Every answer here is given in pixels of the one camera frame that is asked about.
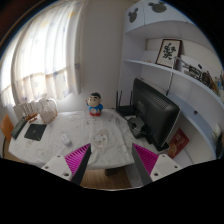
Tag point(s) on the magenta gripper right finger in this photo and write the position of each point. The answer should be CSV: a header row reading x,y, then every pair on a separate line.
x,y
152,167

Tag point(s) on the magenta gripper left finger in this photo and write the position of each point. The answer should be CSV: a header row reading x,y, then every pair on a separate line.
x,y
72,166

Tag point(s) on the black computer monitor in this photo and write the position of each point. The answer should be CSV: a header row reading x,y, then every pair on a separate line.
x,y
157,111

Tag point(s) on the red book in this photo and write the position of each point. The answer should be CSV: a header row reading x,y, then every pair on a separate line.
x,y
177,143

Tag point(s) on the white patterned tablecloth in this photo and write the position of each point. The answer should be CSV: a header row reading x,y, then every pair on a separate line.
x,y
109,135

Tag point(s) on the black wifi router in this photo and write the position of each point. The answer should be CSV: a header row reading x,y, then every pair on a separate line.
x,y
127,110

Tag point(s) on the white bag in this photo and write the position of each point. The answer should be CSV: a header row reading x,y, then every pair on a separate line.
x,y
47,109

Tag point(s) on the cartoon boy figurine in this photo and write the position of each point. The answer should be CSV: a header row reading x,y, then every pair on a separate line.
x,y
94,104

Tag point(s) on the orange chair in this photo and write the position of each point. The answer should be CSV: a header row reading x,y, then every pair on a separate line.
x,y
6,127

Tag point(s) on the white sheer curtain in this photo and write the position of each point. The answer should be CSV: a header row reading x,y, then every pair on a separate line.
x,y
43,59

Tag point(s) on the white shelf unit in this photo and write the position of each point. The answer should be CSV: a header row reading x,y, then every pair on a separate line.
x,y
201,109

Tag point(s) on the framed calligraphy picture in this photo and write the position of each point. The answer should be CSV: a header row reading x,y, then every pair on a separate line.
x,y
170,50

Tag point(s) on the white overhead cabinet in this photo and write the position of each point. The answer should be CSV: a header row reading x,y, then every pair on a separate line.
x,y
146,12

